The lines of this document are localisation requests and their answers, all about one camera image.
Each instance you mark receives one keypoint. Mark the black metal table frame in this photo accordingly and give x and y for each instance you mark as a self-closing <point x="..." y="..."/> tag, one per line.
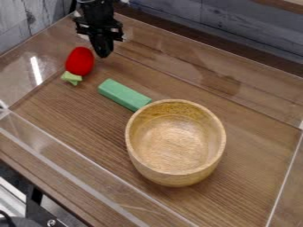
<point x="35" y="212"/>

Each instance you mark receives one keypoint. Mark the green rectangular block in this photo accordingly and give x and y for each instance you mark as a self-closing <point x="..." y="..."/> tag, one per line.
<point x="123" y="95"/>

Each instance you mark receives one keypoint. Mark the wooden bowl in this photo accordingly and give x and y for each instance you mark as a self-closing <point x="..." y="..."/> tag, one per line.
<point x="175" y="141"/>

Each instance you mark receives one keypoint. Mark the red plush strawberry toy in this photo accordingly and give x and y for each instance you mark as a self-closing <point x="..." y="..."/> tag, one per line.
<point x="79" y="65"/>

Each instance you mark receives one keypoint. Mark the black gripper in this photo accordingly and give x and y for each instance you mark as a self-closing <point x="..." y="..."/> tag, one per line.
<point x="99" y="9"/>

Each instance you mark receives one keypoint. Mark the clear acrylic tray wall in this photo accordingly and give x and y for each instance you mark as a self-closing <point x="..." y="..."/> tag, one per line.
<point x="62" y="131"/>

